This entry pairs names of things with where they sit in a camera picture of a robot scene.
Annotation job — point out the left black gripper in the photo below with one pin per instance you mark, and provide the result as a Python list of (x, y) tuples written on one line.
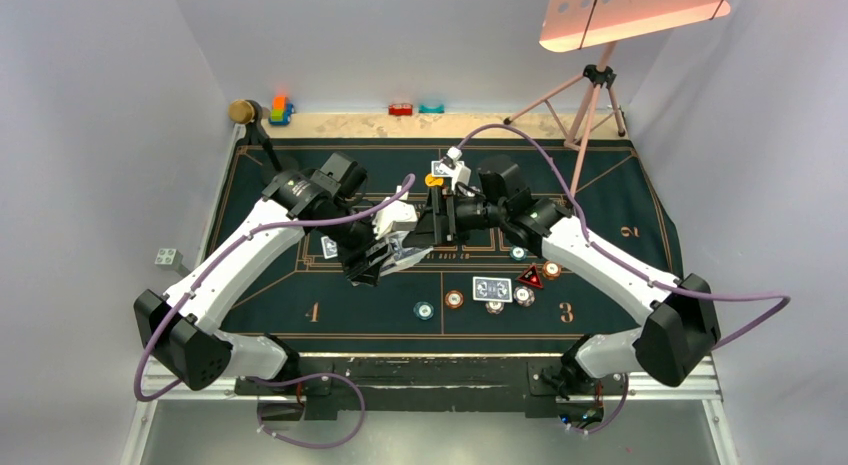
[(362, 263)]

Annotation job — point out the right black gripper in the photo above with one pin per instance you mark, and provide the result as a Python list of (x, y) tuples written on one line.
[(425, 233)]

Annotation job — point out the blue playing card deck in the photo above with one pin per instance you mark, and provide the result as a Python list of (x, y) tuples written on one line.
[(401, 257)]

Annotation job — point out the dealt card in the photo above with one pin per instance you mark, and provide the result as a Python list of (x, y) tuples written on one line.
[(329, 248), (492, 289), (438, 170)]

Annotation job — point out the yellow dealer button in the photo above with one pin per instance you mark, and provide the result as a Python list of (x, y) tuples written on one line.
[(434, 181)]

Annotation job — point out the orange red chip stack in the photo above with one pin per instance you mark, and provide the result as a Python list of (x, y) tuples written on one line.
[(454, 299)]

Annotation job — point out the green blue chip stack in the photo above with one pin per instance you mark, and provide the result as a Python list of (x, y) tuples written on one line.
[(423, 310)]

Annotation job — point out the green blue chips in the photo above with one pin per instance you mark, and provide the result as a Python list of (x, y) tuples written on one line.
[(518, 254)]

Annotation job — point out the peach blue chip stack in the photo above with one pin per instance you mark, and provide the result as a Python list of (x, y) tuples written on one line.
[(494, 308)]

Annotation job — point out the red black all-in triangle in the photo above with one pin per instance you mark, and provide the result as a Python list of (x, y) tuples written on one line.
[(531, 277)]

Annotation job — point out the peach blue chips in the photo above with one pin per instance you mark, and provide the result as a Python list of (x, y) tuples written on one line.
[(523, 296)]

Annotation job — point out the orange chips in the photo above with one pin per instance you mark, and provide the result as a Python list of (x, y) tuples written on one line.
[(551, 270)]

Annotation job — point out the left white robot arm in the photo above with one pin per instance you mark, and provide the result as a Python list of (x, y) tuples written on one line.
[(181, 328)]

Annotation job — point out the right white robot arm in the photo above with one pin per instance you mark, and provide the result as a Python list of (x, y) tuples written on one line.
[(675, 329)]

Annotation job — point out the green poker table mat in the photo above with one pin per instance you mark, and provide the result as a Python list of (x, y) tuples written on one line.
[(305, 299)]

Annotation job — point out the teal toy block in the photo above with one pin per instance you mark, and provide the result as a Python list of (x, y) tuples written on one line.
[(431, 108)]

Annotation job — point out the red toy block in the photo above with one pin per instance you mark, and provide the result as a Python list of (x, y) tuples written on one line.
[(400, 109)]

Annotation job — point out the colourful toy block stack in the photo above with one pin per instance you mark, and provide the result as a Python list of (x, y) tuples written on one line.
[(281, 111)]

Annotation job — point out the brass round knob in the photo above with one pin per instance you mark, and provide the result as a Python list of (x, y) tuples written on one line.
[(243, 111)]

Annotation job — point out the pink music stand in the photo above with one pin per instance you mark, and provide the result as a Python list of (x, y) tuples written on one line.
[(571, 25)]

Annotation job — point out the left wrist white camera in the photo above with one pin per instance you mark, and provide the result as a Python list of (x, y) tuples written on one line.
[(396, 216)]

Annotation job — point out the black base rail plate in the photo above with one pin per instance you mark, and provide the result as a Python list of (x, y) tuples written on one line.
[(486, 384)]

